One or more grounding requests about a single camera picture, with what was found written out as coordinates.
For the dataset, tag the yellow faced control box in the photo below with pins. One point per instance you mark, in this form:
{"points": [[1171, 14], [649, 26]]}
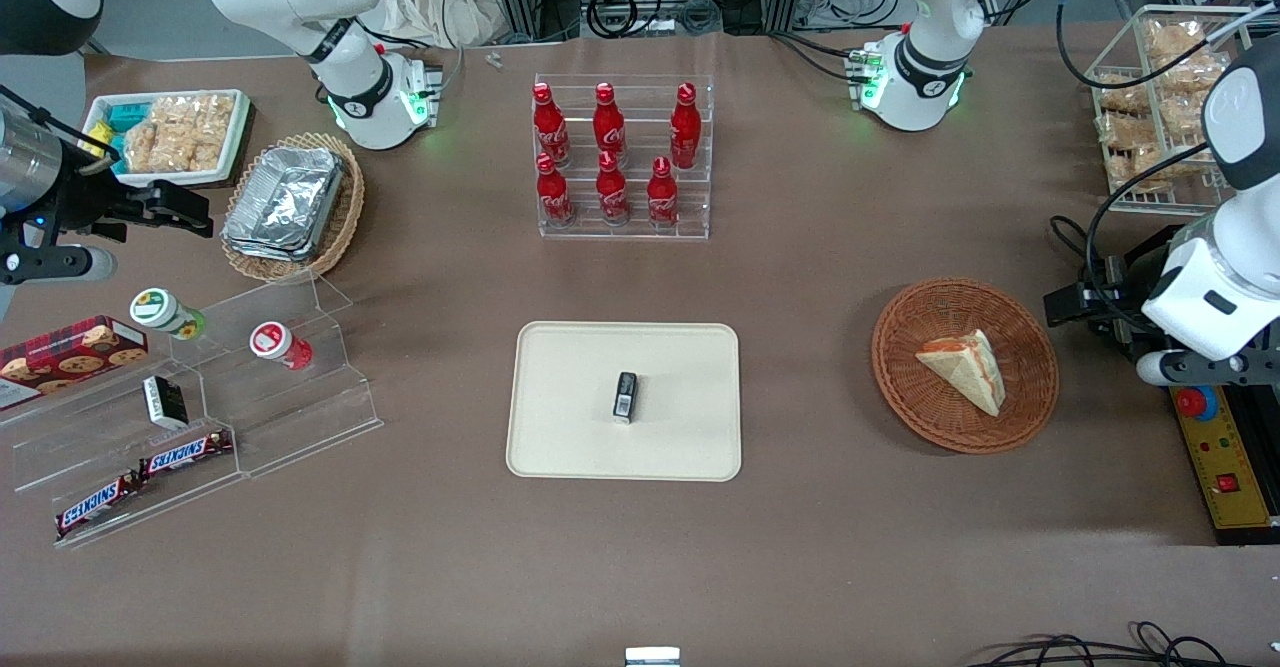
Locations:
{"points": [[1225, 457]]}

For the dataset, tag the clear acrylic step shelf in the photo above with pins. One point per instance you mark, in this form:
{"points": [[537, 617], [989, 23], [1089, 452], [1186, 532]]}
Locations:
{"points": [[300, 417]]}

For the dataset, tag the yellow small packet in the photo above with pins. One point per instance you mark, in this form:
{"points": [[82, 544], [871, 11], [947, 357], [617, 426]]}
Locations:
{"points": [[100, 139]]}

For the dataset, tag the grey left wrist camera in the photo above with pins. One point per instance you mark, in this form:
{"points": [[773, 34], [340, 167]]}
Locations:
{"points": [[1200, 369]]}

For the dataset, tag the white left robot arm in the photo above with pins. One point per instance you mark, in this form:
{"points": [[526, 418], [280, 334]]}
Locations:
{"points": [[940, 7]]}

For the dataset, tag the beige cloth bag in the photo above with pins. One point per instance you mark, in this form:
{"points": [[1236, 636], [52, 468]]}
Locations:
{"points": [[430, 7]]}

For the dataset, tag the white rectangular snack tray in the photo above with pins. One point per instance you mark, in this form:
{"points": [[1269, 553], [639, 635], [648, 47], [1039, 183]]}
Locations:
{"points": [[243, 112]]}

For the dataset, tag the small silver device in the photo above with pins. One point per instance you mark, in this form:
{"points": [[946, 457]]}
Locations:
{"points": [[652, 658]]}

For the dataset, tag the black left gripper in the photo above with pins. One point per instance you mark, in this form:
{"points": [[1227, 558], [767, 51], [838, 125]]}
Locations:
{"points": [[1118, 297]]}

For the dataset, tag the red cola bottle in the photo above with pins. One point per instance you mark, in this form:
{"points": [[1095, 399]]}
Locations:
{"points": [[549, 127], [553, 195], [608, 125], [611, 192], [662, 197], [686, 127]]}

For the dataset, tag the clear bag of crackers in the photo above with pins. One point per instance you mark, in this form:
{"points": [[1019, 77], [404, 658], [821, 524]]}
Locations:
{"points": [[1185, 75], [1140, 169], [1180, 112], [1122, 93], [1175, 39], [1128, 132]]}

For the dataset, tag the light wicker basket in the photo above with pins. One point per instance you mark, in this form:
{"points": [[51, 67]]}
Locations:
{"points": [[340, 237]]}

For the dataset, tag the aluminium foil container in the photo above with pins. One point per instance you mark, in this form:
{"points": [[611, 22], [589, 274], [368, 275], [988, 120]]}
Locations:
{"points": [[285, 202]]}

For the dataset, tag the triangular sandwich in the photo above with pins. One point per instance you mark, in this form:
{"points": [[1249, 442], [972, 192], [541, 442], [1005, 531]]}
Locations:
{"points": [[965, 367]]}

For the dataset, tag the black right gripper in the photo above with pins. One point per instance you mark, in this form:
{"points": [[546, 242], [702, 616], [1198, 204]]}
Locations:
{"points": [[82, 204]]}

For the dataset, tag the red emergency stop button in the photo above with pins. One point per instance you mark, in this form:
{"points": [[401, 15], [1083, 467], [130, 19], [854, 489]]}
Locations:
{"points": [[1195, 403]]}

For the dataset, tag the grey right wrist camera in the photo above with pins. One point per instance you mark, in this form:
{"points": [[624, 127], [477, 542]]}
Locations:
{"points": [[60, 265]]}

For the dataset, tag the red cookie box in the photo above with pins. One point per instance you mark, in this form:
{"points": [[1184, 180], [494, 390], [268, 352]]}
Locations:
{"points": [[60, 357]]}

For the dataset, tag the red lid cup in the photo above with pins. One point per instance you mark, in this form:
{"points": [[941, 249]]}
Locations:
{"points": [[272, 340]]}

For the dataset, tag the black and white small box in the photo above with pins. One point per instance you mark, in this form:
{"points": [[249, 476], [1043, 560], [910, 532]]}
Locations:
{"points": [[165, 402]]}

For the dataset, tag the clear acrylic bottle rack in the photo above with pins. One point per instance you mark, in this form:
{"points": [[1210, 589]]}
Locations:
{"points": [[700, 217]]}

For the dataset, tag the beige plastic tray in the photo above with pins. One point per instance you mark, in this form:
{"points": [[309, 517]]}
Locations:
{"points": [[570, 397]]}

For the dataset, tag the brown wicker basket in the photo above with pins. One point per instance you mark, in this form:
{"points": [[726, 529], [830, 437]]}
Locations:
{"points": [[930, 417]]}

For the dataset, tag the Snickers chocolate bar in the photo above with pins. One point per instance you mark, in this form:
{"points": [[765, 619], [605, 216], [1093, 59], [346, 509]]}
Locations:
{"points": [[180, 455], [95, 505]]}

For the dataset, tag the black box with grey face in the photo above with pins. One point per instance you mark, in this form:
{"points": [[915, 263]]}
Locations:
{"points": [[1150, 247]]}

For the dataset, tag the green lid cup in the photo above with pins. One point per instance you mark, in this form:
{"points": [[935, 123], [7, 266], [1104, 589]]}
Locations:
{"points": [[160, 309]]}

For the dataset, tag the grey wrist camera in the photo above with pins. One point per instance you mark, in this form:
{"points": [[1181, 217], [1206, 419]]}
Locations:
{"points": [[60, 265], [1200, 369]]}

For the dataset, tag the teal small box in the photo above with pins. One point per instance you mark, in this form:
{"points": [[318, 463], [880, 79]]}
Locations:
{"points": [[125, 115]]}

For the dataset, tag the rice cracker bag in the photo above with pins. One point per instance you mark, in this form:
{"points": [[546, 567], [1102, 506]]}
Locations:
{"points": [[175, 132]]}

